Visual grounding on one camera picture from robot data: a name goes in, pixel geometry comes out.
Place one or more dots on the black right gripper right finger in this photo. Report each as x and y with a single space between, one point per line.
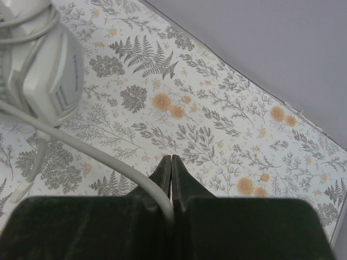
209 227

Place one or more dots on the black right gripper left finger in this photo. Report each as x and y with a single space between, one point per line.
87 227

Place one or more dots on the white grey headphones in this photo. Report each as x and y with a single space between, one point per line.
42 73

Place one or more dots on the floral patterned table mat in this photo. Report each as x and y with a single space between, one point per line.
150 90

